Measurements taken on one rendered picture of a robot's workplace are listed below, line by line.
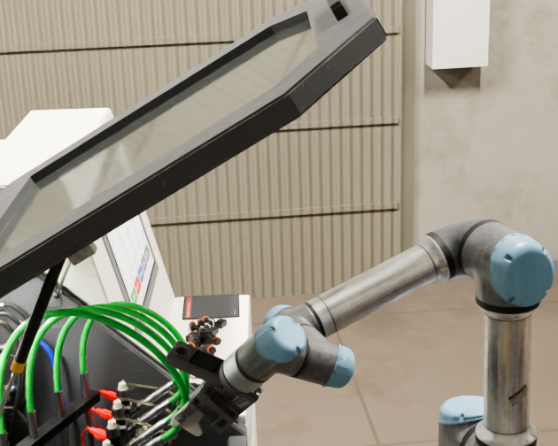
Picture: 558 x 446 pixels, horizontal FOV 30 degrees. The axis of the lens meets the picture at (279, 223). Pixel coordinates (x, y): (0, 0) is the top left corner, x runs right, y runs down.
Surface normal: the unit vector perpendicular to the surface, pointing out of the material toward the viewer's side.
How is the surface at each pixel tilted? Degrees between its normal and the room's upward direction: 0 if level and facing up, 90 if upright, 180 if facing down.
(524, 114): 90
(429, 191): 90
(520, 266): 82
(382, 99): 90
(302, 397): 0
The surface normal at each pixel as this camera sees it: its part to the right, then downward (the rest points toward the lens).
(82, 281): 0.01, 0.33
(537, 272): 0.38, 0.17
